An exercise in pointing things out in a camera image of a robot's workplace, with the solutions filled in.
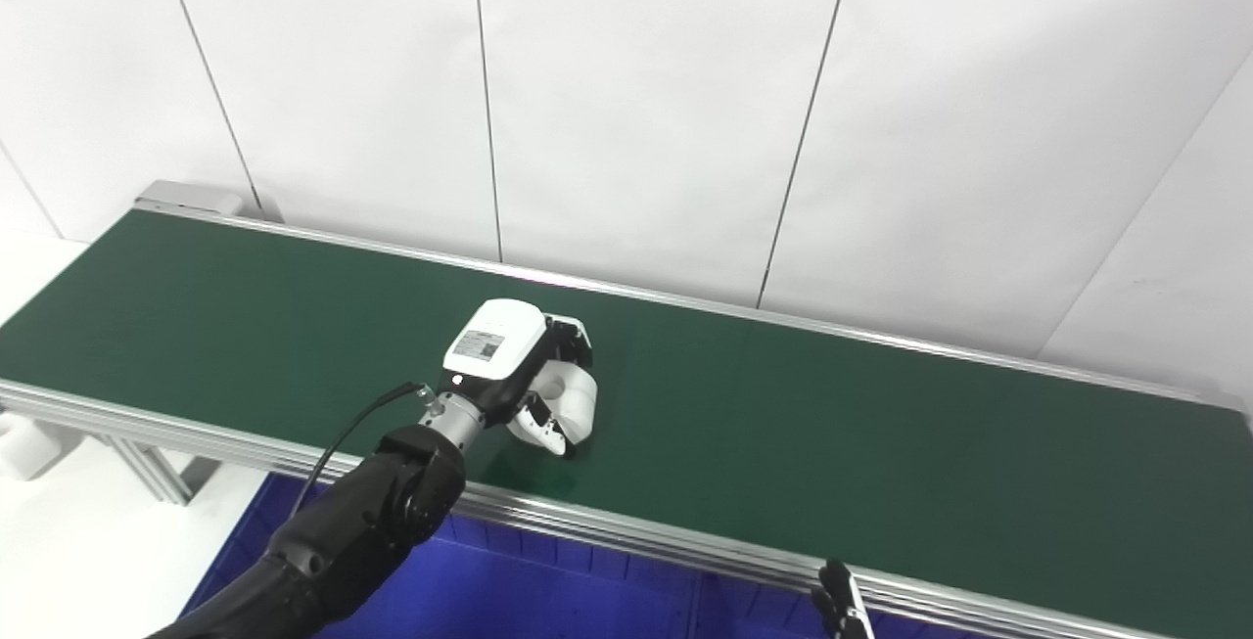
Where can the grey conveyor end housing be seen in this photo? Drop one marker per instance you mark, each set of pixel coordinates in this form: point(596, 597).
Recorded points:
point(196, 199)

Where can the green conveyor belt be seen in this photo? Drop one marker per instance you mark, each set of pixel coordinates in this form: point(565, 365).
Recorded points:
point(636, 531)
point(832, 443)

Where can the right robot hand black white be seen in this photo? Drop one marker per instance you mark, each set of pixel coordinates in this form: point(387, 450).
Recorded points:
point(842, 605)

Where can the aluminium conveyor support leg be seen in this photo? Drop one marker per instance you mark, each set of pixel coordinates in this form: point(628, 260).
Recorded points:
point(162, 468)

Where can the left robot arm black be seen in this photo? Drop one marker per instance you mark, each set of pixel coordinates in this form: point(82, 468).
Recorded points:
point(362, 522)

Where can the white round plastic part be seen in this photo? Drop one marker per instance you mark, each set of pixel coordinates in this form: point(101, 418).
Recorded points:
point(580, 404)

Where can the white conveyor foot block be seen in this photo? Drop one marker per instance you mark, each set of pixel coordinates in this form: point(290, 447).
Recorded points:
point(29, 448)

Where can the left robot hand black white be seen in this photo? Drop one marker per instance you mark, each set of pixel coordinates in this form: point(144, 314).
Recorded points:
point(494, 341)

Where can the blue plastic bin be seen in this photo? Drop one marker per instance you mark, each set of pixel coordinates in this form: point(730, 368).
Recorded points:
point(764, 615)
point(509, 580)

